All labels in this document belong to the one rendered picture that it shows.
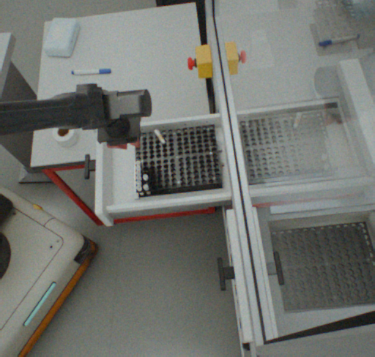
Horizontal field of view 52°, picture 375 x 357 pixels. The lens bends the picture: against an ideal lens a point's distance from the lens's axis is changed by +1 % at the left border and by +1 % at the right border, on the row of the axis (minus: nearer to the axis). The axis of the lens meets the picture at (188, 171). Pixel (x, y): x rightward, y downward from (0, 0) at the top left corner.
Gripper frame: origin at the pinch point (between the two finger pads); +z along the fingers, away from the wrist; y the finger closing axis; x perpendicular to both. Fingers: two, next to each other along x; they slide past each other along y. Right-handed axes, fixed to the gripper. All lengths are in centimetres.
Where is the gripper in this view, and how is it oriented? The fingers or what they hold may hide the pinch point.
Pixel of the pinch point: (132, 145)
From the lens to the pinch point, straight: 97.9
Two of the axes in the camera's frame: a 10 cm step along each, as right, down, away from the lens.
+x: -0.4, -9.0, 4.2
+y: 9.8, -1.3, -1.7
